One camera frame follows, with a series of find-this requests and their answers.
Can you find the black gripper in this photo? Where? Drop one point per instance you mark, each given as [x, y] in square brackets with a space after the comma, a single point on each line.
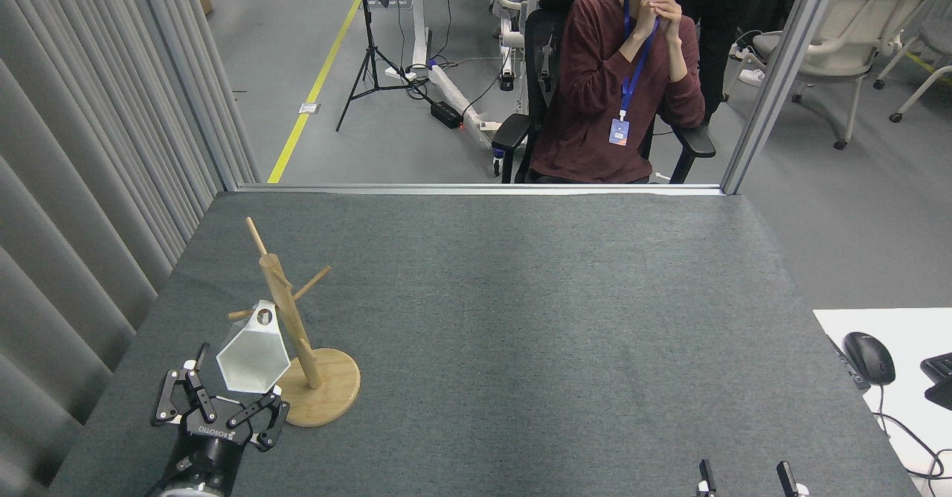
[208, 456]

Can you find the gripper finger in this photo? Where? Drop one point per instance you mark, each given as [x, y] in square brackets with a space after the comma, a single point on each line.
[706, 482]
[787, 482]

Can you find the white hexagonal cup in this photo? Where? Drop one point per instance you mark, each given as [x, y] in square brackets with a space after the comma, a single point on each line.
[253, 359]

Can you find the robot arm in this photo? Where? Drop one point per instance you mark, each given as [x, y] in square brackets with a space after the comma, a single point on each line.
[178, 492]

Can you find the person's left forearm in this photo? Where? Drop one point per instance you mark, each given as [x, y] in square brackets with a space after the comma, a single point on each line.
[684, 80]

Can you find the person's right forearm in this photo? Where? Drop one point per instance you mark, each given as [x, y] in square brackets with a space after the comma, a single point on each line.
[606, 73]

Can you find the wooden cup rack stand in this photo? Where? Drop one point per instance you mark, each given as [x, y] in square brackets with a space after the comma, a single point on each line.
[316, 396]

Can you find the person's right hand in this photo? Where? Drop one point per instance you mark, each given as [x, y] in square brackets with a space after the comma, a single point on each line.
[643, 22]

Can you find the person's left hand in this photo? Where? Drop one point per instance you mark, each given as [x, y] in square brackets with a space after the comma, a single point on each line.
[671, 15]

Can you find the black flat device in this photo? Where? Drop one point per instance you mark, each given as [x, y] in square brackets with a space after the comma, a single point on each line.
[855, 376]

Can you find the black computer mouse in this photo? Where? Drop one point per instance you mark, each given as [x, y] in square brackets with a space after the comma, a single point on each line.
[869, 358]

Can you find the black keyboard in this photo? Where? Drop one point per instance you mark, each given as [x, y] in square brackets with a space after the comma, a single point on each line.
[938, 382]

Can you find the white side table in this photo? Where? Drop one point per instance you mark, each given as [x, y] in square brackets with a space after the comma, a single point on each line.
[915, 333]

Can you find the dark grey felt mat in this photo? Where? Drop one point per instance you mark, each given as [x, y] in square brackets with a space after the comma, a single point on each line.
[558, 296]

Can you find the grey curtain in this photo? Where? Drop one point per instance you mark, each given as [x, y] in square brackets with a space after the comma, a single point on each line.
[74, 184]

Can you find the metal floor plate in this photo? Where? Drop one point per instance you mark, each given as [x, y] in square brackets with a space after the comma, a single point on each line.
[309, 108]

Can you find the yellow floor tape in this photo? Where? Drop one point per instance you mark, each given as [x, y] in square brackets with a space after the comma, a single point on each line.
[321, 80]

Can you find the blue ID badge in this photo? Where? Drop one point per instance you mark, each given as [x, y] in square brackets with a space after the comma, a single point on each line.
[619, 131]

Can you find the white power strip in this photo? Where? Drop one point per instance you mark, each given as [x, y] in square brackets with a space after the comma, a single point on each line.
[400, 74]

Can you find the black tripod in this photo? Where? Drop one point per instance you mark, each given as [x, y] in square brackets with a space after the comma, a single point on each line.
[370, 36]

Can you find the seated person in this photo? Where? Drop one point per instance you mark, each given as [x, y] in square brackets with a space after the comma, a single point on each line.
[587, 95]

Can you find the white floor socket strip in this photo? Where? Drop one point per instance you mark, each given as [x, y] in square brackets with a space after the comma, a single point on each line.
[751, 77]

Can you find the white office chair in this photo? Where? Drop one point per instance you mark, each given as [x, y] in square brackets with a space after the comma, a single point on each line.
[855, 28]

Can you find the white wheeled stand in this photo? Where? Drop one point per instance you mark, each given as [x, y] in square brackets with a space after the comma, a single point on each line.
[513, 36]

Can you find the black office chair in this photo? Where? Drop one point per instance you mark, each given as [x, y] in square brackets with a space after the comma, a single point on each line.
[539, 43]

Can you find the pale office chair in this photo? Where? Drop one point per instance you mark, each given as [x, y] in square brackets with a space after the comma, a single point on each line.
[937, 36]

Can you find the silver table rail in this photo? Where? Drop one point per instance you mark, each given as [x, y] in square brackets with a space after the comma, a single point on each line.
[372, 189]

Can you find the silver aluminium post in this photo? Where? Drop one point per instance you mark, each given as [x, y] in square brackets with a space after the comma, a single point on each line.
[758, 147]

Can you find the white desk frame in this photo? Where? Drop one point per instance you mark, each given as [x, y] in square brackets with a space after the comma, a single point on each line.
[420, 28]

